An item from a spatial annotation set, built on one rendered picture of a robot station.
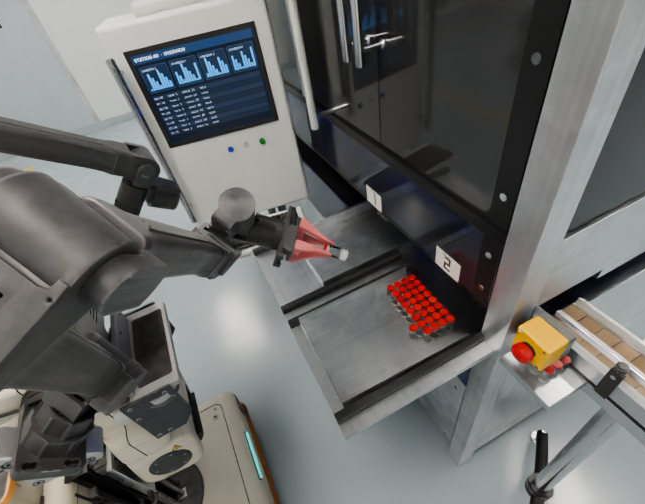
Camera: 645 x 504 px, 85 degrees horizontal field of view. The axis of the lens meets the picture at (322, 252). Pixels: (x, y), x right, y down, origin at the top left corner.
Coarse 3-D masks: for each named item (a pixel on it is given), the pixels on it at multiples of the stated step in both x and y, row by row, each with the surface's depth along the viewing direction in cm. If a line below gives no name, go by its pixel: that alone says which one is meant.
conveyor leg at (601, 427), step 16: (592, 416) 86; (608, 416) 78; (592, 432) 85; (608, 432) 81; (576, 448) 93; (592, 448) 89; (560, 464) 103; (576, 464) 98; (544, 480) 114; (560, 480) 109
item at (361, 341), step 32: (384, 288) 101; (320, 320) 97; (352, 320) 95; (384, 320) 94; (320, 352) 90; (352, 352) 88; (384, 352) 87; (416, 352) 86; (352, 384) 82; (384, 384) 80
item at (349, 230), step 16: (352, 208) 125; (368, 208) 129; (320, 224) 123; (336, 224) 125; (352, 224) 124; (368, 224) 123; (384, 224) 121; (336, 240) 119; (352, 240) 118; (368, 240) 117; (384, 240) 115; (400, 240) 114; (352, 256) 113; (368, 256) 111; (384, 256) 108; (320, 272) 110; (336, 272) 109; (352, 272) 106
